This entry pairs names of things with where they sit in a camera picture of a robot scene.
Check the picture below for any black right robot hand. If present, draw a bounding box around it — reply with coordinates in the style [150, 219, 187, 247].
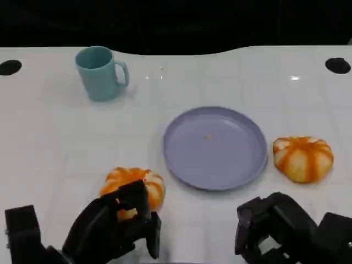
[234, 191, 320, 264]

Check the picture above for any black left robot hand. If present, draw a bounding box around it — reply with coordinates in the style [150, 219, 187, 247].
[62, 178, 162, 261]

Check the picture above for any orange white toy bread roll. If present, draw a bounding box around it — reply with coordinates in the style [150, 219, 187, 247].
[272, 136, 335, 184]
[99, 167, 166, 221]

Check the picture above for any lilac plate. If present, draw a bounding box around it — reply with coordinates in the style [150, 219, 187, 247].
[162, 106, 269, 192]

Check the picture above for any pale green mug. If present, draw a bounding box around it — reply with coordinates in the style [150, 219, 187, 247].
[75, 46, 130, 102]

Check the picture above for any black table grommet hole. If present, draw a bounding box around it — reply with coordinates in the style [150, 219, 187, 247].
[324, 57, 352, 74]
[0, 59, 23, 76]

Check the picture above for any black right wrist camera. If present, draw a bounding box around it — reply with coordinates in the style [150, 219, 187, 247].
[316, 211, 352, 264]

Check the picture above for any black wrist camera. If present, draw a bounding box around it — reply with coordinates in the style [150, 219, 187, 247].
[4, 205, 46, 264]
[316, 211, 352, 264]

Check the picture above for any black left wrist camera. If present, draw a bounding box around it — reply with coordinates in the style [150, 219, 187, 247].
[4, 205, 46, 264]

